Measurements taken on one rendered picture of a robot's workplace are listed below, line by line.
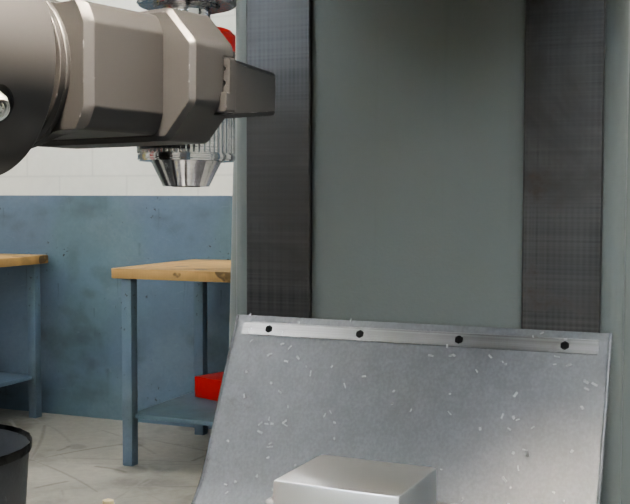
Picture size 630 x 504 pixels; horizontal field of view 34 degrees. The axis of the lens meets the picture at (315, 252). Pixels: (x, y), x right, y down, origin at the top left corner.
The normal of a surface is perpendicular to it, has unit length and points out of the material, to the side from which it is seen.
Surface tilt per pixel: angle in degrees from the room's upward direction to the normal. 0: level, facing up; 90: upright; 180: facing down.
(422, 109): 90
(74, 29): 89
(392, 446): 63
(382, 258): 90
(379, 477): 0
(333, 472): 0
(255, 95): 90
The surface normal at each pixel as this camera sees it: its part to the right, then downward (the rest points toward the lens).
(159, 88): 0.78, 0.04
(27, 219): -0.38, 0.05
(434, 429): -0.33, -0.42
